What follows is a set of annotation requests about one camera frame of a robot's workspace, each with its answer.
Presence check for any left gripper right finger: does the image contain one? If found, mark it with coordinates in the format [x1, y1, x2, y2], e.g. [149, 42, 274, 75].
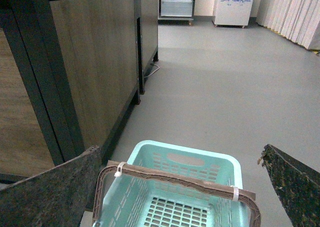
[259, 144, 320, 227]

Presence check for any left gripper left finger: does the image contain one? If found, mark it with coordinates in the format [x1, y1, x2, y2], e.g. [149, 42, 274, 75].
[0, 146, 102, 227]

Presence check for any brown basket handle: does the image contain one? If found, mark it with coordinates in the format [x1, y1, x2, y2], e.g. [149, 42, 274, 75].
[92, 160, 262, 227]

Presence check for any light blue plastic basket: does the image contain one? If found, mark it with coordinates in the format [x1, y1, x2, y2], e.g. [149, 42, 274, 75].
[93, 140, 249, 227]

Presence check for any wooden display cabinet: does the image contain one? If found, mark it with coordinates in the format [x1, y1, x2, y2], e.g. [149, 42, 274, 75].
[0, 0, 158, 183]

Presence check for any white curtain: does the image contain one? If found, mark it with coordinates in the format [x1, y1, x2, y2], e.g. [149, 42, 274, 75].
[256, 0, 320, 51]

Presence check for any white chest freezer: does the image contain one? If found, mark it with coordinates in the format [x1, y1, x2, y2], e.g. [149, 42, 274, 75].
[212, 0, 254, 29]

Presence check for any glass door fridge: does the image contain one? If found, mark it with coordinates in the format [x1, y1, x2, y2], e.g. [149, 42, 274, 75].
[158, 0, 195, 26]

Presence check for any white cable on floor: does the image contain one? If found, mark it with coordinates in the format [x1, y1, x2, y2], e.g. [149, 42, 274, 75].
[143, 62, 160, 79]

